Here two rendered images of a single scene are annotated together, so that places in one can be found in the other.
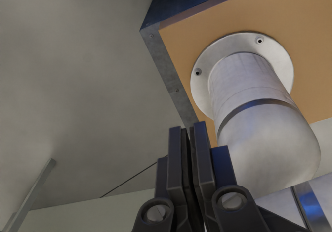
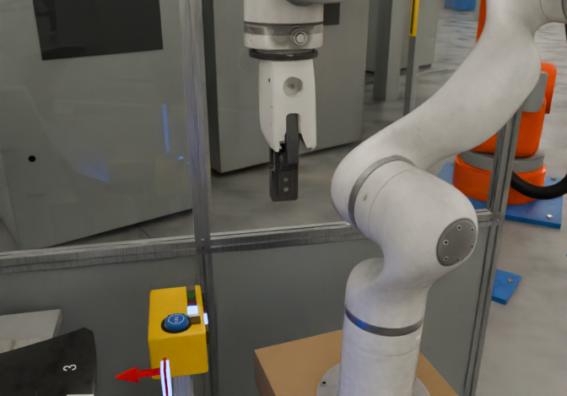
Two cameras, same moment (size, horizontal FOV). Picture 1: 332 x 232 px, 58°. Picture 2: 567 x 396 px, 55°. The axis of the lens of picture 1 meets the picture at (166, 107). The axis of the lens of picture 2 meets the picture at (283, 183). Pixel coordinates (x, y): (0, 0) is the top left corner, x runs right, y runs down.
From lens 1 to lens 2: 0.62 m
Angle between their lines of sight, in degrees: 74
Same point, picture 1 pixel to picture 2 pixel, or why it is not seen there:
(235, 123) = (360, 309)
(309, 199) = (349, 211)
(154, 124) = not seen: outside the picture
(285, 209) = (358, 215)
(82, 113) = not seen: outside the picture
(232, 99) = (354, 339)
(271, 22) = (307, 381)
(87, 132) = not seen: outside the picture
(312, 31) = (316, 353)
